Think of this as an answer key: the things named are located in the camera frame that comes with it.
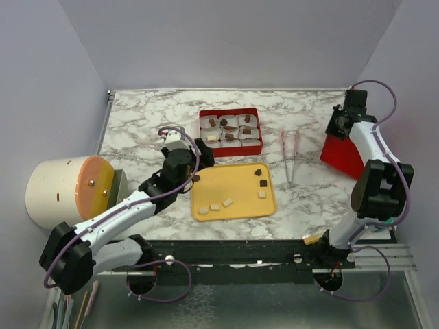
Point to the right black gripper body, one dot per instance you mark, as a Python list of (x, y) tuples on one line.
[(333, 127)]

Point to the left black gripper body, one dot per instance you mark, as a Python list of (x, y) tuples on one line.
[(193, 163)]

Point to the red chocolate box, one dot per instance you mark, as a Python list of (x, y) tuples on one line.
[(242, 144)]

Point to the red box lid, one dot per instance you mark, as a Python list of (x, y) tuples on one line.
[(342, 155)]

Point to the pink silicone tongs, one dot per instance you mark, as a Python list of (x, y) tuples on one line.
[(289, 152)]

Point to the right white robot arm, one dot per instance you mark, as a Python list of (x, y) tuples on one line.
[(380, 193)]

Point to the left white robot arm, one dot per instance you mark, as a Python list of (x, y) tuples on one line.
[(74, 254)]

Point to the white round chocolate bottom-left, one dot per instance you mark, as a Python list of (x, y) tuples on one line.
[(203, 211)]

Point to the yellow tray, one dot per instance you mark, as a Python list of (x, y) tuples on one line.
[(235, 181)]

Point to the white cylinder with orange disc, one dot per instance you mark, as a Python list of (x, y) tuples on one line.
[(73, 190)]

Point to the bottle with green cap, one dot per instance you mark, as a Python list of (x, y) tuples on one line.
[(380, 228)]

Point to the yellow stick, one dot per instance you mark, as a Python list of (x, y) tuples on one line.
[(310, 240)]

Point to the pink stick on floor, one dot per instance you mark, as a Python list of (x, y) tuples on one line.
[(92, 298)]

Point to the wooden stick on floor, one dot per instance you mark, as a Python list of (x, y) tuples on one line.
[(81, 310)]

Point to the grey sticks on floor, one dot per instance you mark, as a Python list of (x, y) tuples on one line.
[(61, 312)]

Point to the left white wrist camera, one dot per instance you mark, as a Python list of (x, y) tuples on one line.
[(175, 140)]

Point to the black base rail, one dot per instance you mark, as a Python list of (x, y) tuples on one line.
[(219, 262)]

